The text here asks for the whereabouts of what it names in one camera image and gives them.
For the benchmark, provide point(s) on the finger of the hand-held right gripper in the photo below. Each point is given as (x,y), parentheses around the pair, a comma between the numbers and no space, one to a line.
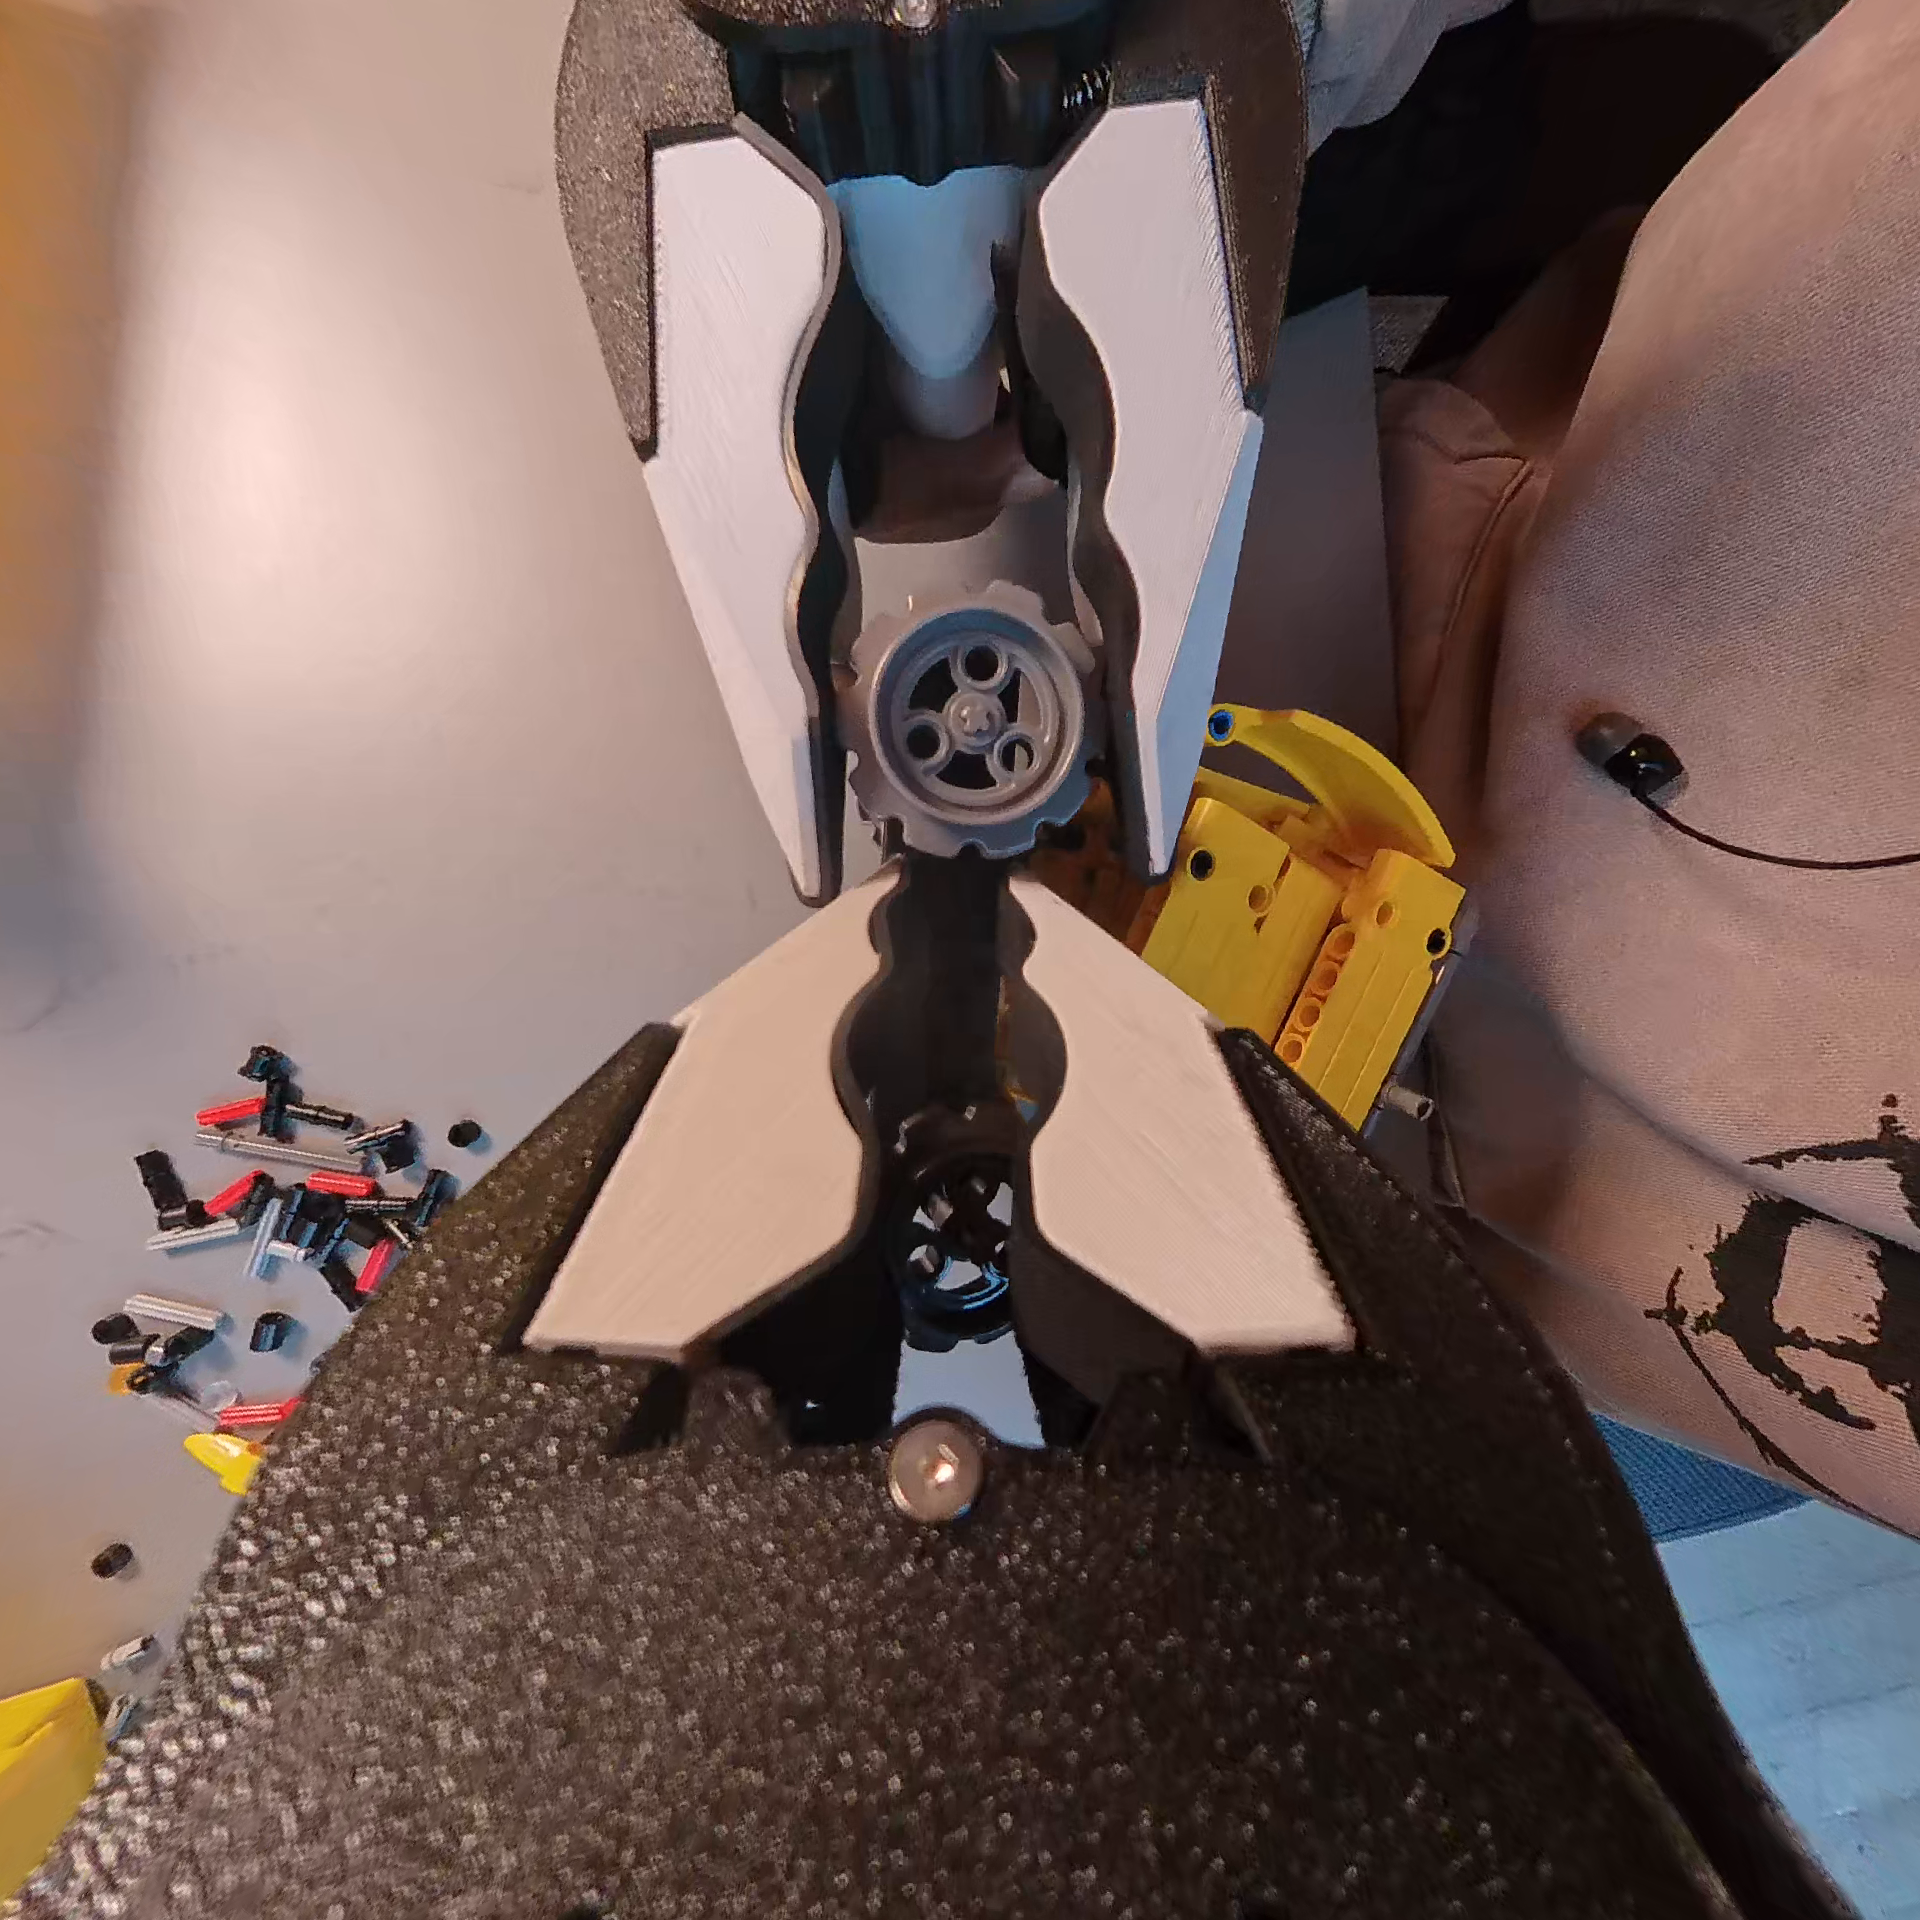
(1172,452)
(722,452)

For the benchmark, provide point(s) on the yellow toy brick vehicle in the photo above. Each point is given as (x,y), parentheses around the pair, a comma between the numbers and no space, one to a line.
(1290,932)

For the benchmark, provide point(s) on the beige printed sweatshirt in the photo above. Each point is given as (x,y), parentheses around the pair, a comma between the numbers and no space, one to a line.
(1724,1050)

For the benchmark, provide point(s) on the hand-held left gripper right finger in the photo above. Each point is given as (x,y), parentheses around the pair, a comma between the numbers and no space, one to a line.
(1186,1202)

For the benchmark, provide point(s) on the yellow plastic bin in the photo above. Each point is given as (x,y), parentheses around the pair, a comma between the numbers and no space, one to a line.
(45,1756)

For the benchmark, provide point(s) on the pair of small grey connectors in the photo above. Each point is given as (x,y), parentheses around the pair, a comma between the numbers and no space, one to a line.
(134,1656)

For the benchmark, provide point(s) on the pile of small brick pins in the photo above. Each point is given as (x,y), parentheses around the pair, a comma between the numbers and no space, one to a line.
(271,1202)

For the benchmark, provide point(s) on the grey toy wheel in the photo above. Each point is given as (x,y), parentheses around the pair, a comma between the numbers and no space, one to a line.
(954,1231)
(975,722)

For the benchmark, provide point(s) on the person's right hand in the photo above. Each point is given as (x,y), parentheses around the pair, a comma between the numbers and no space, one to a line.
(946,488)

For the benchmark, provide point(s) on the person's right forearm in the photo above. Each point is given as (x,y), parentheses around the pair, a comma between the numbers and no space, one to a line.
(1395,60)

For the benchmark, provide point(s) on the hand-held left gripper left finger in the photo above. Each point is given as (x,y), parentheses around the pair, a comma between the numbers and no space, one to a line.
(705,1202)

